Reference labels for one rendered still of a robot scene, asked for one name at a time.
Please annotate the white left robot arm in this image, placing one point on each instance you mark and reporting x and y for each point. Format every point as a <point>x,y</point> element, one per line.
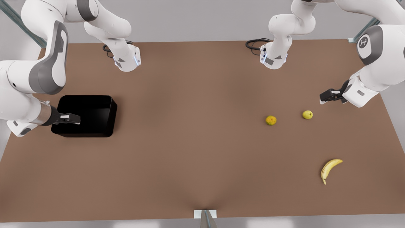
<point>376,63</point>

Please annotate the orange-yellow mottled fruit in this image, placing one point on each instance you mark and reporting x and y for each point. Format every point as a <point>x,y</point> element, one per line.
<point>271,120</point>

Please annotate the yellow-green apple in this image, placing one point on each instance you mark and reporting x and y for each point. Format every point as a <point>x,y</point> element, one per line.
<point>307,114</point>

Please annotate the yellow banana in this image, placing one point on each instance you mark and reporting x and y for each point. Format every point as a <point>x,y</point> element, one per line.
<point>329,169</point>

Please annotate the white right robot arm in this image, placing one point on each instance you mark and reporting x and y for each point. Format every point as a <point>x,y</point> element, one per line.
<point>44,72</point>

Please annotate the silver frame post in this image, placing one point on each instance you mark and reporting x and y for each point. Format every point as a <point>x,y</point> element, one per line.
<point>205,218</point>
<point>22,25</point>
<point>364,31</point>

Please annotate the black storage box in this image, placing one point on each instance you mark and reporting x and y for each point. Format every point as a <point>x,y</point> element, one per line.
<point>84,116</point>

